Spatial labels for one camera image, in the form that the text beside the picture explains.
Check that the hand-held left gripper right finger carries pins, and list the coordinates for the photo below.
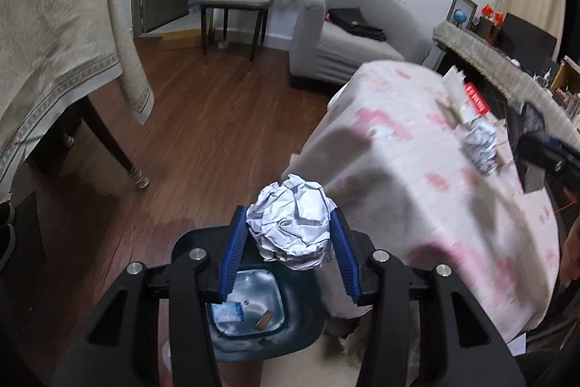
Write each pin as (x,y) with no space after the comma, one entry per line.
(345,260)

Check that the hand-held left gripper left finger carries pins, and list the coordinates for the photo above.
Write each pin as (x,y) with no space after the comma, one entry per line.
(233,255)

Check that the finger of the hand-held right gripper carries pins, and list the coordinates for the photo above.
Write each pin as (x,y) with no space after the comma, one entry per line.
(528,117)

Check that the white paper ball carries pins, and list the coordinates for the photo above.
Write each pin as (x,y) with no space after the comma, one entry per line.
(292,219)
(480,144)

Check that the dark teal trash bin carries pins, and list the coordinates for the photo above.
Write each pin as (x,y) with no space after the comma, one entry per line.
(299,323)

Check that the red label packet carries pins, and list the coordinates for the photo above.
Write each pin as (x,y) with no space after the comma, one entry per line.
(476,97)

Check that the small blue white packet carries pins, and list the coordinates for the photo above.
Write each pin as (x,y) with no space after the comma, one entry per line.
(228,313)

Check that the beige lace cloth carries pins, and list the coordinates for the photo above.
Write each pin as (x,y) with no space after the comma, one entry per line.
(494,65)

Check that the small brown cardboard scrap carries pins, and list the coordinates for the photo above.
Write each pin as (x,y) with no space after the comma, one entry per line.
(264,320)

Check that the black monitor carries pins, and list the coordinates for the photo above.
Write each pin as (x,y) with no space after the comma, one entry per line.
(528,38)

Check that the torn white paper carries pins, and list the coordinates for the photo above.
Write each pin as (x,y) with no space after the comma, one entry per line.
(453,81)

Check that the white pink printed blanket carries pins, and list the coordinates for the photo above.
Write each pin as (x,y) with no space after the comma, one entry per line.
(408,169)

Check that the red ornament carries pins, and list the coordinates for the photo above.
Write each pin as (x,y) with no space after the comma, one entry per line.
(491,13)

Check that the small blue globe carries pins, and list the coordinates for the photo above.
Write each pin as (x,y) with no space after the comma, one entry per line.
(460,16)

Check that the framed picture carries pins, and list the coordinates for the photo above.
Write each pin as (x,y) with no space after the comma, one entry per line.
(471,4)

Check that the dark wooden table leg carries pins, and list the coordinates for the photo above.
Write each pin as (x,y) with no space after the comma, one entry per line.
(113,142)

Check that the grey fabric sofa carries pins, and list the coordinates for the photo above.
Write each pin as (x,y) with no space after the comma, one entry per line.
(353,47)

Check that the black leather bag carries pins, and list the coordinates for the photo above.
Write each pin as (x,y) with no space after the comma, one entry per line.
(355,22)

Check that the grey dining chair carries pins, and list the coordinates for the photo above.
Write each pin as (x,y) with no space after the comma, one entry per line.
(235,6)

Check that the beige patterned tablecloth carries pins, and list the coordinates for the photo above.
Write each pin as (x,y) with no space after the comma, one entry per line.
(54,38)

